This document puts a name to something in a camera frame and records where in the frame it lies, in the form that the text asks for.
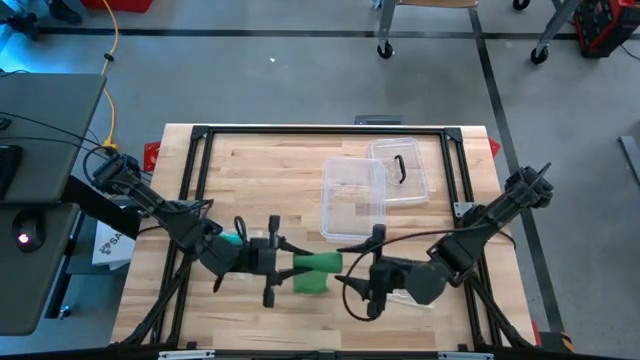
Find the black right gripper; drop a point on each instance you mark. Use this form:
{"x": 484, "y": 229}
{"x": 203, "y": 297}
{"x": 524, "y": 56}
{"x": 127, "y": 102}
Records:
{"x": 390, "y": 275}

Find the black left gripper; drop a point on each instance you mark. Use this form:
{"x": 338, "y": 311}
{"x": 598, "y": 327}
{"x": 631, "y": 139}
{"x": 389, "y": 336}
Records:
{"x": 260, "y": 257}

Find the light green elastic bandage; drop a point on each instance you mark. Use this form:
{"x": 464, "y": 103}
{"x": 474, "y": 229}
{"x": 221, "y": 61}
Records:
{"x": 320, "y": 262}

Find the clear plastic bag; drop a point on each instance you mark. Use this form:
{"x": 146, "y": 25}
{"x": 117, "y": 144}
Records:
{"x": 400, "y": 300}
{"x": 255, "y": 235}

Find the teal elastic bandage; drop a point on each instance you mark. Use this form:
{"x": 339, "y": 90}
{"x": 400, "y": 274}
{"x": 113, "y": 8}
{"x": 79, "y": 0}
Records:
{"x": 232, "y": 239}

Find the clear plastic storage box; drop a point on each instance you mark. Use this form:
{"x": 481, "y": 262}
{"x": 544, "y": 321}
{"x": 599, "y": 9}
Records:
{"x": 350, "y": 200}

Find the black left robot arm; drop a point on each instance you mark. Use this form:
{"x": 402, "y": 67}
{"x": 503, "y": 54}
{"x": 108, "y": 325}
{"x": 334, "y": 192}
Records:
{"x": 175, "y": 220}

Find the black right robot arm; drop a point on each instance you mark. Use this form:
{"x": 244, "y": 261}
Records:
{"x": 475, "y": 235}

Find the grey metal plate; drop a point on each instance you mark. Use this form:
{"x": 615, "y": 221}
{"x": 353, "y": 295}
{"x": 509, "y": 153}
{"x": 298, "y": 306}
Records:
{"x": 377, "y": 120}

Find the white printed paper sheet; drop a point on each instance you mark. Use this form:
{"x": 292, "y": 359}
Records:
{"x": 112, "y": 250}

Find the grey table leg with caster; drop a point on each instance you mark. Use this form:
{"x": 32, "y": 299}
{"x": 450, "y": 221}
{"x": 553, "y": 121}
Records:
{"x": 386, "y": 25}
{"x": 556, "y": 27}

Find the black computer mouse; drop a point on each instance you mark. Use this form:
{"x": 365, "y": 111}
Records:
{"x": 27, "y": 232}

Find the grey desk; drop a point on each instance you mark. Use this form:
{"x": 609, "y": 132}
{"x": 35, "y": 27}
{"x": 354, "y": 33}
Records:
{"x": 50, "y": 110}

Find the black keyboard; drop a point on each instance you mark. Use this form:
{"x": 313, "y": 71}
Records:
{"x": 9, "y": 170}

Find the black caster wheel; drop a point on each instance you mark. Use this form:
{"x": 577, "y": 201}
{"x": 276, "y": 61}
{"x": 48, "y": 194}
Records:
{"x": 521, "y": 4}

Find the red plastic bin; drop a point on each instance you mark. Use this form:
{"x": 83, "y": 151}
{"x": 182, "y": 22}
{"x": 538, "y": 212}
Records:
{"x": 117, "y": 5}

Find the red and black crate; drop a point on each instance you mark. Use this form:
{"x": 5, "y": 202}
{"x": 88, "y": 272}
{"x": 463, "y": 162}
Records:
{"x": 600, "y": 30}

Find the silver frame corner bracket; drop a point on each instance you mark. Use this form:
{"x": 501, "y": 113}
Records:
{"x": 464, "y": 209}

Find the black aluminium table frame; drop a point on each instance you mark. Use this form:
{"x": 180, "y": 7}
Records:
{"x": 300, "y": 130}

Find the silver metal bracket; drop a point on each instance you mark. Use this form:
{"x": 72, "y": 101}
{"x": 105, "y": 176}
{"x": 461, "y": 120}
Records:
{"x": 185, "y": 355}
{"x": 465, "y": 356}

